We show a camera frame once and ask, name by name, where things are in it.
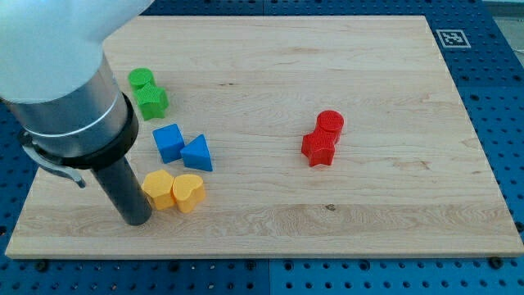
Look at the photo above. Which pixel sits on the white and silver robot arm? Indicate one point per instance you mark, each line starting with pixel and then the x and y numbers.
pixel 57 82

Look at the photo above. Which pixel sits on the light wooden board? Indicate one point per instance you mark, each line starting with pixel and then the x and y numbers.
pixel 409 178

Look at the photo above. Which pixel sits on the red star block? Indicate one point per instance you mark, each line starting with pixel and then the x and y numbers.
pixel 319 147

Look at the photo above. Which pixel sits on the blue triangle block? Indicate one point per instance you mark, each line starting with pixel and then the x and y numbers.
pixel 196 154

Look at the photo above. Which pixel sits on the red cylinder block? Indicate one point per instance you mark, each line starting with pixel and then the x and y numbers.
pixel 330 122

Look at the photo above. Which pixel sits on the yellow heart block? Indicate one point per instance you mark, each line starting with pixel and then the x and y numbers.
pixel 188 190

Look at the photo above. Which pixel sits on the blue cube block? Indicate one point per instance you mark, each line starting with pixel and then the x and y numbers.
pixel 169 142

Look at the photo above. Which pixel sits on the yellow hexagon block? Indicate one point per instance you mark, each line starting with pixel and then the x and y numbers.
pixel 158 186

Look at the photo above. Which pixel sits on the green star block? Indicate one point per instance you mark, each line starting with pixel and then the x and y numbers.
pixel 152 101

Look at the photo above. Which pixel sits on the green cylinder block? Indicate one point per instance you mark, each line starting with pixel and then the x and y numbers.
pixel 140 77

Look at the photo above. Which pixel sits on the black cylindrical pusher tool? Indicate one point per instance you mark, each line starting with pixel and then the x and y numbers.
pixel 124 191

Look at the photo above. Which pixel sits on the white fiducial marker tag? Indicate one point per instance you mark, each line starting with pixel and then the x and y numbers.
pixel 453 38

